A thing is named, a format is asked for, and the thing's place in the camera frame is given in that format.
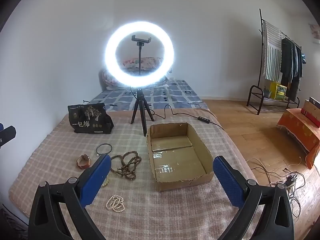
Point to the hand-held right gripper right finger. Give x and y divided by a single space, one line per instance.
228 182

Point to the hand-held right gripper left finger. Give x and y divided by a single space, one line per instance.
96 180

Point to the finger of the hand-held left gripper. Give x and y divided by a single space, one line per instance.
7 135

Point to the black bangle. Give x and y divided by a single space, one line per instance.
97 148

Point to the cardboard box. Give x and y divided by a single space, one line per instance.
180 160

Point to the pink plaid blanket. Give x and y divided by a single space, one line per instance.
62 152

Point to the black printed bag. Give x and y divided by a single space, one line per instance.
87 120

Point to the black power adapter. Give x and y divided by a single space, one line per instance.
290 181

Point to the orange cloth covered table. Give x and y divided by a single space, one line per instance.
297 127

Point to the black tripod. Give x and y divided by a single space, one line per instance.
140 100

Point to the red flat box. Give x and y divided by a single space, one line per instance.
311 120

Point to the yellow crate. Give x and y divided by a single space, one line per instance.
278 91

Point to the blue patchwork bed sheet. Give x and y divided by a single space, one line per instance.
175 92

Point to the folded floral quilt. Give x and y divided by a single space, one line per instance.
132 63

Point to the black metal clothes rack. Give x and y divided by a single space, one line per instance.
261 55

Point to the striped hanging cloth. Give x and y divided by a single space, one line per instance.
272 55

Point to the dark hanging clothes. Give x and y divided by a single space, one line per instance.
291 60

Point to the black phone holder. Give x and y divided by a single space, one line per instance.
141 40

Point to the pink wall hanging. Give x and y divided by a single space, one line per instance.
315 31

